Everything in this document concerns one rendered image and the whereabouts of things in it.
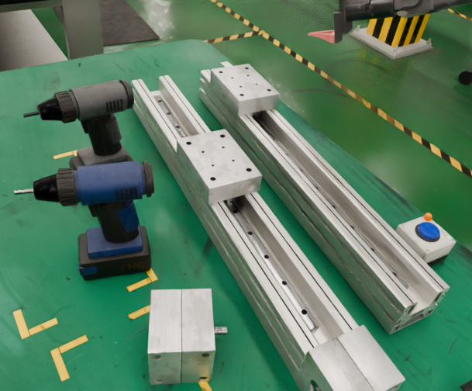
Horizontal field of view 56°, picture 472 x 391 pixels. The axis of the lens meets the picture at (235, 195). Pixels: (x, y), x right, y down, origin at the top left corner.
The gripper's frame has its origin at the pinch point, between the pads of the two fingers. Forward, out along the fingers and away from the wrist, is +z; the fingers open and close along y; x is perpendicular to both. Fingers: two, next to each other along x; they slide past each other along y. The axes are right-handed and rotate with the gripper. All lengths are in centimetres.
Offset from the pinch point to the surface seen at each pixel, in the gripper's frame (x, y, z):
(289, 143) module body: 21.2, -25.1, 0.0
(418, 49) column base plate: -284, -70, 10
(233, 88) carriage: 17.2, -12.9, 14.4
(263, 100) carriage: 16.2, -16.4, 7.6
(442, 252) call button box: 33, -41, -34
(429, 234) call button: 33, -37, -32
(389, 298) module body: 50, -39, -27
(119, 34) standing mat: -155, -19, 200
